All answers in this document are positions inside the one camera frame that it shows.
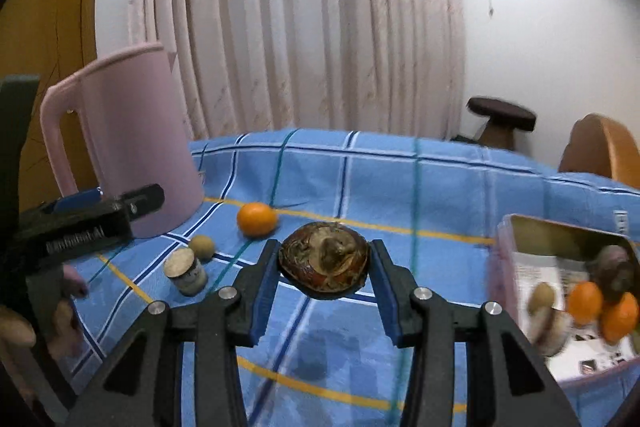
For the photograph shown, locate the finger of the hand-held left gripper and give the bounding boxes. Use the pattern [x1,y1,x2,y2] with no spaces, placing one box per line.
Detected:
[52,188,104,214]
[120,183,166,222]

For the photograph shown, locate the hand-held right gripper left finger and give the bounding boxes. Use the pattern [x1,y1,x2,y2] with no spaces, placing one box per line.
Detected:
[65,238,281,427]

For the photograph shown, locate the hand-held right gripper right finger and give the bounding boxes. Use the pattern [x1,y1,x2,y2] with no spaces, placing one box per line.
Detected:
[370,239,583,427]

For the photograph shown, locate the dark brown fruit half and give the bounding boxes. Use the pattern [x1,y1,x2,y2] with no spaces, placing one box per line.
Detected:
[277,222,371,300]
[602,269,636,303]

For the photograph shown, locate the tan longan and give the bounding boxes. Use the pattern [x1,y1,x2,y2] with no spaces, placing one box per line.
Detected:
[188,234,216,262]
[529,282,558,315]

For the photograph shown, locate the pink tin box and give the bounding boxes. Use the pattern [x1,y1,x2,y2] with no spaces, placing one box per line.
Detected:
[487,213,640,388]

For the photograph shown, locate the orange mandarin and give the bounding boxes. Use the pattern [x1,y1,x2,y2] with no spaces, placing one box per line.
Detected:
[600,292,640,344]
[567,281,604,325]
[236,202,279,239]

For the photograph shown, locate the purple round fruit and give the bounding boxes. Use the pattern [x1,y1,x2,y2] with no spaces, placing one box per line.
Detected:
[590,244,633,278]

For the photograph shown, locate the person's left hand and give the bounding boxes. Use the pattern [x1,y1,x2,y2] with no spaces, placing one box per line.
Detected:
[0,264,90,360]

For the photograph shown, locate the sugarcane piece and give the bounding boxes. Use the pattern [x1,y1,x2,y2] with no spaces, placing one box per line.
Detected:
[164,249,208,297]

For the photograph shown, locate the blue checked tablecloth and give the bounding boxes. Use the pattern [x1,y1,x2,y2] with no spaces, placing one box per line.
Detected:
[60,128,640,427]

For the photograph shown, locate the wooden wardrobe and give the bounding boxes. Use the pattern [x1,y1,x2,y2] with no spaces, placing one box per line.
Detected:
[0,0,108,218]

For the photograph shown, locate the white paper packets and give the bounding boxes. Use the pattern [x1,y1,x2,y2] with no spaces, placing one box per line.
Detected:
[515,252,640,378]

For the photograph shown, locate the dark round stool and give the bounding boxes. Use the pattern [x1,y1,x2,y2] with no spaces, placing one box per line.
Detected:
[466,97,537,152]

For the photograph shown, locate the pale floral curtain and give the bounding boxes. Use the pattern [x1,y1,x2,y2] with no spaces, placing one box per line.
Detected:
[127,0,468,142]

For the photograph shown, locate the pink jug with handle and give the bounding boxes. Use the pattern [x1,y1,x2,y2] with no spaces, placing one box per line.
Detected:
[39,42,206,239]

